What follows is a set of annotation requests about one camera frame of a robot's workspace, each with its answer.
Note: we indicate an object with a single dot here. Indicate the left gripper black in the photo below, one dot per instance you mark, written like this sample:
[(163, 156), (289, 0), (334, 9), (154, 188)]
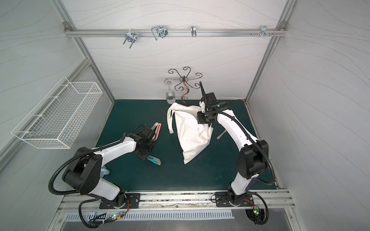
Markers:
[(149, 151)]

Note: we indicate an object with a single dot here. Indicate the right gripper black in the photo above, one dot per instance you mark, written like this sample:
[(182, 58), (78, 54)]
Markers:
[(209, 99)]

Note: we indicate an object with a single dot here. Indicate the olive green art knife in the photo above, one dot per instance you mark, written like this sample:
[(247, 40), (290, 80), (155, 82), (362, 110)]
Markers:
[(154, 127)]

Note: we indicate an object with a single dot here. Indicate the teal utility knife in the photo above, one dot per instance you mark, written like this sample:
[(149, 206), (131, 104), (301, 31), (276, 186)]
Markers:
[(154, 160)]

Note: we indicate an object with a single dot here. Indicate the white cloth tote pouch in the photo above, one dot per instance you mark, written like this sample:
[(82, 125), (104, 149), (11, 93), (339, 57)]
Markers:
[(193, 137)]

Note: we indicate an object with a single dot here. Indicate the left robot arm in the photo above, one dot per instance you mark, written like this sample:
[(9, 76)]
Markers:
[(82, 174)]

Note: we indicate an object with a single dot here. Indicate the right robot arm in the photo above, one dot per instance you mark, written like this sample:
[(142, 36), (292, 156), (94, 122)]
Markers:
[(253, 163)]

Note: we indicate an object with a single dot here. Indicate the grey art knife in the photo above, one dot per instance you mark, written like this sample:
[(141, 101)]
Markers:
[(220, 136)]

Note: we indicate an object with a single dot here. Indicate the clear wine glass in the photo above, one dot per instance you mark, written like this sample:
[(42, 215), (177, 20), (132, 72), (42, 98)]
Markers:
[(170, 94)]

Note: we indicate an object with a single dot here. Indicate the light blue plastic cup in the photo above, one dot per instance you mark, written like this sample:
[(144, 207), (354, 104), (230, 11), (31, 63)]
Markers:
[(104, 172)]

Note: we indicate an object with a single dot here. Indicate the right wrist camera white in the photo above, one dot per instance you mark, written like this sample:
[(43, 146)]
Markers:
[(202, 105)]

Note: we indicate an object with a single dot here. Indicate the copper wire glass stand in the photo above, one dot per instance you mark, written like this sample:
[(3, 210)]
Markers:
[(184, 84)]

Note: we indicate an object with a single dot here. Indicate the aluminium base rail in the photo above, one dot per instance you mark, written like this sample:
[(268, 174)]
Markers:
[(192, 200)]

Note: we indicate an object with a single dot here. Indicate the white wire basket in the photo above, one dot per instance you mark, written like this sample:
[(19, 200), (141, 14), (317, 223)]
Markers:
[(56, 121)]

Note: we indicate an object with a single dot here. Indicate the aluminium top rail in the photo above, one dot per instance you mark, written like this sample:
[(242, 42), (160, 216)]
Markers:
[(128, 37)]

